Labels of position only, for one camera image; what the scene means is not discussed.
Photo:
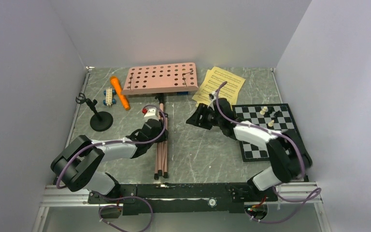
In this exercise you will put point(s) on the white blue toy car chassis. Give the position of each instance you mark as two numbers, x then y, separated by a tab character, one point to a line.
109	94

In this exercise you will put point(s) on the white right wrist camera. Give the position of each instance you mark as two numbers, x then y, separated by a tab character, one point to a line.
212	99

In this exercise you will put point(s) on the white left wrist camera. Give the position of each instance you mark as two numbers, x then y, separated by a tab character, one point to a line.
150	113

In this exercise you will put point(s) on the black chess piece left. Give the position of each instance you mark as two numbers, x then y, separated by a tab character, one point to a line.
270	110

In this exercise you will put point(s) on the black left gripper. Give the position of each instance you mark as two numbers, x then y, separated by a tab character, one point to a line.
164	138

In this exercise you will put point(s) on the black chess piece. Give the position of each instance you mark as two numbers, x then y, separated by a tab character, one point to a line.
270	110
278	114

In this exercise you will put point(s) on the pink music stand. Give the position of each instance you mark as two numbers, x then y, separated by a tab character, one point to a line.
161	79

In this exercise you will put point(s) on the black chess piece right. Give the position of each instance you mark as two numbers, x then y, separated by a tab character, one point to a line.
278	114

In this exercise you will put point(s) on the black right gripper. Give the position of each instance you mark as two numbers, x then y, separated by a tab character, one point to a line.
202	109

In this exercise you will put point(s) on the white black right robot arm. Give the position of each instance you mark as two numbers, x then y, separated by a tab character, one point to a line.
287	154

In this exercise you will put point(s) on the orange toy microphone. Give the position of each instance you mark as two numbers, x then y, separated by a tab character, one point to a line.
116	85

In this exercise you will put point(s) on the black white chessboard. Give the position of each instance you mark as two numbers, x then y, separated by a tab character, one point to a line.
250	112

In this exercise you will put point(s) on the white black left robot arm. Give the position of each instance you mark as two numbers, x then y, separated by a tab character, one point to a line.
76	166

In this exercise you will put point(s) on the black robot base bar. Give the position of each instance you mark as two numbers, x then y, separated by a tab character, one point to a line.
184	198

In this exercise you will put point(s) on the black microphone stand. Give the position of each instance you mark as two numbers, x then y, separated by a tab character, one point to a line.
100	121

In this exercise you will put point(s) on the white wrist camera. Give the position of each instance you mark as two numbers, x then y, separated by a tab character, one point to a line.
212	99
150	113

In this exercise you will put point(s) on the white chess piece upper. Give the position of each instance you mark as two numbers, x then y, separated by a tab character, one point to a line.
264	110

